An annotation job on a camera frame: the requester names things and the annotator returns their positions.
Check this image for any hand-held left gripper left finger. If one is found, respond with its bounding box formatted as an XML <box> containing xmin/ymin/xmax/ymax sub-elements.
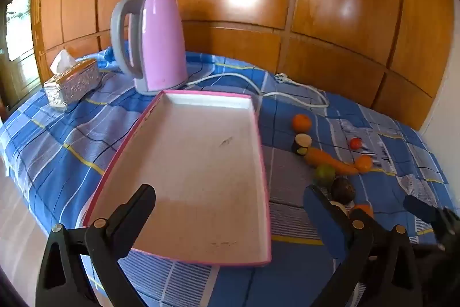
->
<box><xmin>35</xmin><ymin>184</ymin><xmax>157</xmax><ymax>307</ymax></box>

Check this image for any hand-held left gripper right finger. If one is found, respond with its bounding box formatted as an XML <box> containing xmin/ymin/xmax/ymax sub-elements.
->
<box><xmin>303</xmin><ymin>185</ymin><xmax>423</xmax><ymax>307</ymax></box>

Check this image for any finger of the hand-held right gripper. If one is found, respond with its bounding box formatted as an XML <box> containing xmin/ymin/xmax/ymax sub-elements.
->
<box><xmin>403</xmin><ymin>195</ymin><xmax>450</xmax><ymax>226</ymax></box>

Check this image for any round eggplant piece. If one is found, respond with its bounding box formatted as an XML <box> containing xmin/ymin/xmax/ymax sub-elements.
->
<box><xmin>331</xmin><ymin>201</ymin><xmax>351</xmax><ymax>218</ymax></box>

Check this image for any dark brown round fruit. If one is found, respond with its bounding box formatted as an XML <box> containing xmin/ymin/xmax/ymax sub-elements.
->
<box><xmin>331</xmin><ymin>177</ymin><xmax>356</xmax><ymax>204</ymax></box>

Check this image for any large orange mandarin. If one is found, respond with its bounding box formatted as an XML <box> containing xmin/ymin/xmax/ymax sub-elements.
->
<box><xmin>350</xmin><ymin>203</ymin><xmax>374</xmax><ymax>219</ymax></box>
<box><xmin>292</xmin><ymin>114</ymin><xmax>313</xmax><ymax>134</ymax></box>

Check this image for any green tomato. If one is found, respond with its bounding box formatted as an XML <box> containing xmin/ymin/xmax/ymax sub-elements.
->
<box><xmin>313</xmin><ymin>165</ymin><xmax>336</xmax><ymax>187</ymax></box>

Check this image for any orange carrot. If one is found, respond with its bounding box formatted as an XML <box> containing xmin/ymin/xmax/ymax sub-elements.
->
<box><xmin>305</xmin><ymin>148</ymin><xmax>360</xmax><ymax>175</ymax></box>

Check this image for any small orange mandarin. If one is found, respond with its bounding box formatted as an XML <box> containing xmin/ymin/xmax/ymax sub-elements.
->
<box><xmin>355</xmin><ymin>155</ymin><xmax>373</xmax><ymax>173</ymax></box>

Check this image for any pink-rimmed white tray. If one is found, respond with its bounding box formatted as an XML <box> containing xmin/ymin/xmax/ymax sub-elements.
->
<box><xmin>83</xmin><ymin>89</ymin><xmax>272</xmax><ymax>268</ymax></box>

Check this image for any irregular eggplant piece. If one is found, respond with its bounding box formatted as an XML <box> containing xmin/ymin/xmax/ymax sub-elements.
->
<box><xmin>292</xmin><ymin>134</ymin><xmax>313</xmax><ymax>154</ymax></box>

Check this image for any blue plaid cloth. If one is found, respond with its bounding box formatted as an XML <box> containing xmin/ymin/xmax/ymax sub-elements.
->
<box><xmin>0</xmin><ymin>46</ymin><xmax>450</xmax><ymax>307</ymax></box>

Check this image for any silver embossed tissue box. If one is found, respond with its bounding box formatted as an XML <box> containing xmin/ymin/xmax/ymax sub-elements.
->
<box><xmin>43</xmin><ymin>59</ymin><xmax>101</xmax><ymax>110</ymax></box>

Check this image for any white tissue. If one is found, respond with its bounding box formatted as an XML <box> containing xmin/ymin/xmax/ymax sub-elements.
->
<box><xmin>49</xmin><ymin>49</ymin><xmax>77</xmax><ymax>75</ymax></box>

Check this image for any pink electric kettle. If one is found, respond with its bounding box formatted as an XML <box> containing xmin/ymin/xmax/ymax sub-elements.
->
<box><xmin>110</xmin><ymin>0</ymin><xmax>188</xmax><ymax>95</ymax></box>

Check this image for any wooden glazed door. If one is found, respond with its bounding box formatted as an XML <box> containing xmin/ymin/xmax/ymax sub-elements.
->
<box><xmin>0</xmin><ymin>0</ymin><xmax>40</xmax><ymax>106</ymax></box>

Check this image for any white power cable with plug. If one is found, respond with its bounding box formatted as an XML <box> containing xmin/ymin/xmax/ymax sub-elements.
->
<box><xmin>176</xmin><ymin>73</ymin><xmax>329</xmax><ymax>109</ymax></box>

